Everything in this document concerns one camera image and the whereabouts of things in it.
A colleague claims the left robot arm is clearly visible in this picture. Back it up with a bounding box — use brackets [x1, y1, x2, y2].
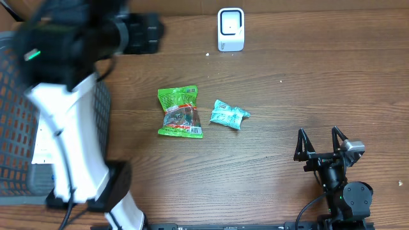
[13, 1, 164, 230]

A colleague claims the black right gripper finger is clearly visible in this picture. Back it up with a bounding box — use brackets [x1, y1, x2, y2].
[332, 126, 347, 152]
[293, 128, 316, 161]

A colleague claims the grey plastic basket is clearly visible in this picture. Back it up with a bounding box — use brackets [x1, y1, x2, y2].
[1, 31, 111, 206]

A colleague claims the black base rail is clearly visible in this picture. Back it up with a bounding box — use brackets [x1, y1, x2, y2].
[90, 221, 375, 230]

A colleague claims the teal tissue packet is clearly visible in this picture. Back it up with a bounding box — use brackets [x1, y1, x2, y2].
[210, 100, 251, 130]

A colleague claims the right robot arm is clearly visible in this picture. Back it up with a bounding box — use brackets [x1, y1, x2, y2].
[288, 126, 374, 230]

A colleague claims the white tube with gold cap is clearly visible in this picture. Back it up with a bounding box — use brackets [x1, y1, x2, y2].
[31, 118, 56, 164]

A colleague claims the green snack bag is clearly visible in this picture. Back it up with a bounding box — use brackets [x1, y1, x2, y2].
[158, 86, 203, 139]

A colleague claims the white barcode scanner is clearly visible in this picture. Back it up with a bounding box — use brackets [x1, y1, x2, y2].
[217, 8, 245, 52]

